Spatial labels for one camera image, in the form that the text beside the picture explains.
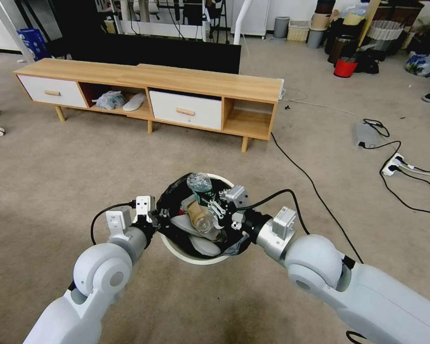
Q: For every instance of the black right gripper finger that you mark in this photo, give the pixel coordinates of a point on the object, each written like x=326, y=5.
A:
x=223, y=199
x=216, y=212

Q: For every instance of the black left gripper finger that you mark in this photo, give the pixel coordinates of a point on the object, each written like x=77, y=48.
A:
x=163, y=213
x=158, y=227

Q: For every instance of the brown glass bottle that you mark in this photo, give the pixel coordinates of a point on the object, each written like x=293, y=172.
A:
x=197, y=216

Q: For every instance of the white round trash bin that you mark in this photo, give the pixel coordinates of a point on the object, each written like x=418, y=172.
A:
x=200, y=260

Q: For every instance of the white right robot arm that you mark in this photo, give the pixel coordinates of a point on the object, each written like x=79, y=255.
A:
x=362, y=297

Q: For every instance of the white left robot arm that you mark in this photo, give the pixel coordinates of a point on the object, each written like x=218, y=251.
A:
x=96, y=272

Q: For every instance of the black bin liner bag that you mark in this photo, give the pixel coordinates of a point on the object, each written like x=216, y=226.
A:
x=172, y=195

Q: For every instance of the grey lidded bin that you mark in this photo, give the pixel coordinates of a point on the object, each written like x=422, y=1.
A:
x=281, y=28

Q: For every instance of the small grey bin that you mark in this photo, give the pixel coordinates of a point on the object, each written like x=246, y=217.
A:
x=315, y=38

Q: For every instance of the brown round bin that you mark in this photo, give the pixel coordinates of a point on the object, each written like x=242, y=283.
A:
x=340, y=48

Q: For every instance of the beige round bin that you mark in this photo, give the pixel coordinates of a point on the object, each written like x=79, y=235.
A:
x=322, y=21

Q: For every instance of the crushed clear plastic bottle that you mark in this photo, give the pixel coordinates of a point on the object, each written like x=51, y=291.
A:
x=199, y=185

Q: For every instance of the grey slipper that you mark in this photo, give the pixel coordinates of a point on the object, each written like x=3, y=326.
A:
x=205, y=247

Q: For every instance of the white cabinet drawer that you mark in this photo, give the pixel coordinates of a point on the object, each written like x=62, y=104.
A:
x=204, y=104
x=39, y=87

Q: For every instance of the white slipper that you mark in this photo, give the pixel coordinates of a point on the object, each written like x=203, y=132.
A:
x=134, y=102

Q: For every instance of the clear plastic bag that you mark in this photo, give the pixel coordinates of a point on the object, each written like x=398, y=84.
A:
x=109, y=100

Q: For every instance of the wooden TV cabinet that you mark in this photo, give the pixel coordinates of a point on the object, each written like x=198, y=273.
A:
x=165, y=77

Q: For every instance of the grey power adapter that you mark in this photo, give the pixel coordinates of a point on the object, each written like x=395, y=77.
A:
x=364, y=133

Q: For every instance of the white power strip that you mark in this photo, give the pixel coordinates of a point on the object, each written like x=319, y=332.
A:
x=392, y=164

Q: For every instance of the black flat screen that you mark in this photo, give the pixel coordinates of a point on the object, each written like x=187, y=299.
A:
x=147, y=53

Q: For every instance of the red bucket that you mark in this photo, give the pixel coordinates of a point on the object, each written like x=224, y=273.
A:
x=345, y=68

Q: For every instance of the white curved pole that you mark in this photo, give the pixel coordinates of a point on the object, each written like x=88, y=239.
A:
x=240, y=21

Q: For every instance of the white rolling cabinet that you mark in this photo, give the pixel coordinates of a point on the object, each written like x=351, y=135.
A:
x=252, y=18

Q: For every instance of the white woven basket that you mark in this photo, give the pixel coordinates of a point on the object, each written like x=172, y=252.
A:
x=298, y=31

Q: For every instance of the blue printed box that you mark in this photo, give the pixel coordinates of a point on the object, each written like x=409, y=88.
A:
x=30, y=43

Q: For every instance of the blue patterned plastic bag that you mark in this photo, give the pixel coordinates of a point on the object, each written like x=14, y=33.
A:
x=421, y=65

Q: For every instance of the yellow wooden plank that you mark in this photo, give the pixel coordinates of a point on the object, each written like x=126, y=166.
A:
x=369, y=22

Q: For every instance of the white pleated round basket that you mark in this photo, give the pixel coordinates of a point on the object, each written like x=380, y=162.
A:
x=385, y=30

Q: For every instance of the white desk leg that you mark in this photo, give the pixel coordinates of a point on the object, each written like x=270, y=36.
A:
x=11, y=25

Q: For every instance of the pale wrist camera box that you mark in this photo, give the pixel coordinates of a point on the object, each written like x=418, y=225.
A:
x=236, y=195
x=145, y=205

